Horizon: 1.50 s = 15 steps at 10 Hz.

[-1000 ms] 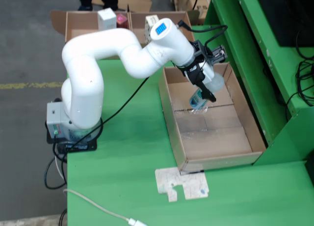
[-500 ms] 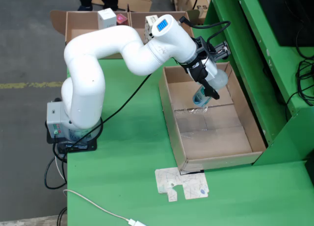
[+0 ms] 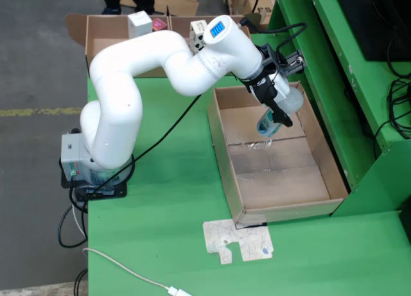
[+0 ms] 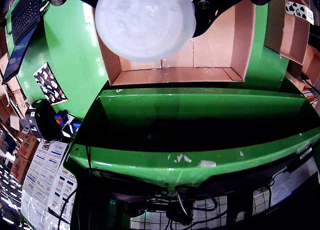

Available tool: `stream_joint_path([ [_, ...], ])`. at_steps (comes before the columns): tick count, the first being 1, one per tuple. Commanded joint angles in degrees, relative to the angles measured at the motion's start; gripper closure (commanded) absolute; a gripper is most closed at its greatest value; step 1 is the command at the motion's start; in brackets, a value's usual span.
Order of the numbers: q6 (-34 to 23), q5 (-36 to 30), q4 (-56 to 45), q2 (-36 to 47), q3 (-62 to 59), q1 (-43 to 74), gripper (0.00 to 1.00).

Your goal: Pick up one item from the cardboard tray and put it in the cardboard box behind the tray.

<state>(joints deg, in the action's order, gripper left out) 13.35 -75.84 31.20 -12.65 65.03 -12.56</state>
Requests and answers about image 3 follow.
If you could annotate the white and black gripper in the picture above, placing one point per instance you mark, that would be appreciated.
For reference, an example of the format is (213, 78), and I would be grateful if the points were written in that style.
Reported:
(266, 90)

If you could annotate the translucent bottle with blue label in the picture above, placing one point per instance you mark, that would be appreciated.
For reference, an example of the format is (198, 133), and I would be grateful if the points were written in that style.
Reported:
(290, 101)

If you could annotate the grey robot base unit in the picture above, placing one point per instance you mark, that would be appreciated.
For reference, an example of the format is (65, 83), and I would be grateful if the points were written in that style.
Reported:
(72, 158)

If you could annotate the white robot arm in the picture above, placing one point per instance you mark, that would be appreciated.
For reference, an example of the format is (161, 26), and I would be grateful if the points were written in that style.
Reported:
(128, 68)

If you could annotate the shallow cardboard tray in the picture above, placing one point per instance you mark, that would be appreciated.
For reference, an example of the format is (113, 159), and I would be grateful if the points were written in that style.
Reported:
(289, 187)

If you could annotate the brown cardboard box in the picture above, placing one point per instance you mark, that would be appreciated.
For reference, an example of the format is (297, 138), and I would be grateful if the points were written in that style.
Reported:
(237, 23)
(106, 29)

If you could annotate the printed cardboard box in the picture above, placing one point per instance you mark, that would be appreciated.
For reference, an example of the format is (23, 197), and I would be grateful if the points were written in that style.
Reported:
(241, 0)

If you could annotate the dark red box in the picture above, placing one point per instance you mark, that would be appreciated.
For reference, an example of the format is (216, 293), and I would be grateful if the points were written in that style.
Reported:
(159, 24)

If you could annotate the flat cardboard sheets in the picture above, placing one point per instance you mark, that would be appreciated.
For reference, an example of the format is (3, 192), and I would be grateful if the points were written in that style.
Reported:
(180, 0)

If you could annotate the cow print carton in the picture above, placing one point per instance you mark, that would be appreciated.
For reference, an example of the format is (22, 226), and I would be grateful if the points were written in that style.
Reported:
(196, 36)

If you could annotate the white scribbled paper sticker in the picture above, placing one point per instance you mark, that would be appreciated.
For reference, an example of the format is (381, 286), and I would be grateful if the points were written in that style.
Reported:
(250, 241)

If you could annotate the black monitor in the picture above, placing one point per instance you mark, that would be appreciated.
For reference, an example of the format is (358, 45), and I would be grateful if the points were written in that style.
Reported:
(369, 20)

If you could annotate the tall white carton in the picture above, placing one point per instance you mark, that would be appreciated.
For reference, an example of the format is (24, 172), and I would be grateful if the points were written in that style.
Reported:
(139, 24)

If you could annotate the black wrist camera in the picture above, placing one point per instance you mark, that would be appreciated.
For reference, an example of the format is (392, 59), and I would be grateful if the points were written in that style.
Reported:
(295, 63)

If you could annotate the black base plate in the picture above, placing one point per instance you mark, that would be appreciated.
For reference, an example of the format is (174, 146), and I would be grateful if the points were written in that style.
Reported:
(115, 191)

